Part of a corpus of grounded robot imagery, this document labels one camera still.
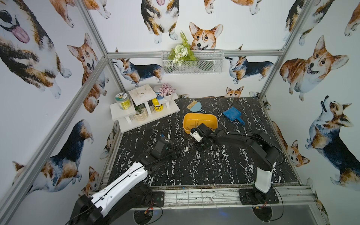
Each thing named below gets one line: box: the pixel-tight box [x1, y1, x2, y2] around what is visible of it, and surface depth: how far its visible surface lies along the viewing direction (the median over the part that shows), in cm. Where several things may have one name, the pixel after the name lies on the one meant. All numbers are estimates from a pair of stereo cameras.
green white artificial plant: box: [167, 30, 197, 67], surface depth 82 cm
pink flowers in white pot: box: [159, 82, 176, 101], surface depth 95 cm
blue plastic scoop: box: [222, 106, 246, 126], surface depth 113 cm
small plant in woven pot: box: [134, 103, 148, 122], surface depth 106 cm
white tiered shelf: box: [109, 83, 180, 134], surface depth 105 cm
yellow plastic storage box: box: [182, 112, 218, 135], surface depth 108 cm
